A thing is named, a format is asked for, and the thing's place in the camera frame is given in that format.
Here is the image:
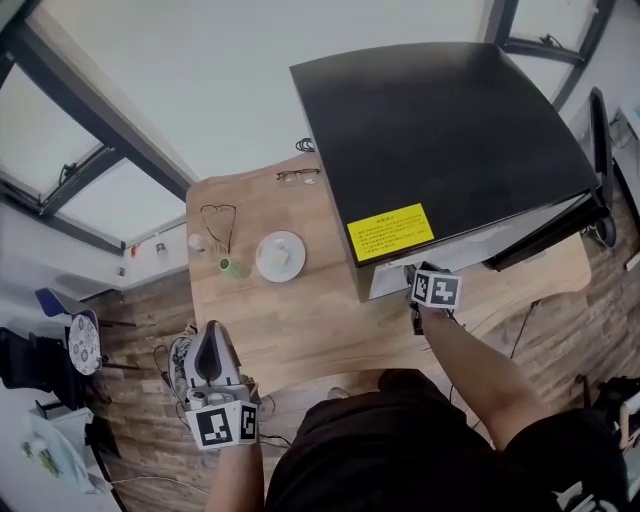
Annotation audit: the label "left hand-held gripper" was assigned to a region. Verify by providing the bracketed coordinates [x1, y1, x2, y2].
[184, 320, 261, 451]

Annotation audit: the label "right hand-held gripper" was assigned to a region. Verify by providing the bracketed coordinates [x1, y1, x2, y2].
[403, 260, 464, 335]

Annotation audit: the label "black mini fridge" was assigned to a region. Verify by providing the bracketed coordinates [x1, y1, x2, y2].
[289, 42, 617, 304]

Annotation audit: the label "person's left forearm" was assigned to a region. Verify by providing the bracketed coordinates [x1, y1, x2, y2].
[204, 442, 265, 512]

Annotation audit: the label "person's right forearm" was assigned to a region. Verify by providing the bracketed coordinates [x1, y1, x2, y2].
[419, 307, 544, 451]

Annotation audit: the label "grey open carry case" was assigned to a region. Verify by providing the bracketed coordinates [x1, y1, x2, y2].
[167, 323, 201, 401]

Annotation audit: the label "green cup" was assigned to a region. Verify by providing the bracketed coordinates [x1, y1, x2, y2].
[218, 255, 251, 281]

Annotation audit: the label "white plate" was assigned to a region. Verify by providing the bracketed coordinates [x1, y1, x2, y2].
[255, 230, 307, 284]

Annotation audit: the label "round patterned cushion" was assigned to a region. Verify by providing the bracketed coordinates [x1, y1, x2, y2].
[68, 313, 103, 376]

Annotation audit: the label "blue chair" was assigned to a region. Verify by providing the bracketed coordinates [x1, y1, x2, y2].
[34, 287, 136, 376]

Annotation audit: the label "black bag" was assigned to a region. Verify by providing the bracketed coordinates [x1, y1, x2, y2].
[594, 217, 619, 249]

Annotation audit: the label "person's black clothing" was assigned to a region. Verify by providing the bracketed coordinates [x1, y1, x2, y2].
[264, 368, 629, 512]

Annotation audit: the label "black-framed glasses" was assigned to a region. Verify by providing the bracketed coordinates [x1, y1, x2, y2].
[276, 168, 321, 186]

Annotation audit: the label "black office chair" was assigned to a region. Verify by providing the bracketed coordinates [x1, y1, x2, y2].
[0, 327, 81, 401]

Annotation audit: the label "table with pale cloth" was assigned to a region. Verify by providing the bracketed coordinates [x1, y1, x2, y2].
[19, 407, 114, 512]

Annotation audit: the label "bunch of flowers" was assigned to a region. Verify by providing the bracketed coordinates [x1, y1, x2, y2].
[22, 434, 61, 476]

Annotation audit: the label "white desk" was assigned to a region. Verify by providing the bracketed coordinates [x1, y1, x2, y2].
[610, 94, 640, 271]

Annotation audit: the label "black-framed window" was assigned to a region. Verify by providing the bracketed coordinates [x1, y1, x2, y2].
[499, 0, 616, 64]
[0, 0, 199, 256]

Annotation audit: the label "black cable with adapter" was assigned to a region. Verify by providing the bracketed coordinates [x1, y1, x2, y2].
[509, 299, 544, 359]

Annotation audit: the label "long white cable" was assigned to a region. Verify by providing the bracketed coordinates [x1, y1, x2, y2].
[109, 474, 209, 496]

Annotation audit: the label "thin wire-framed glasses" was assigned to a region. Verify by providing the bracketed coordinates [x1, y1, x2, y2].
[199, 203, 238, 254]

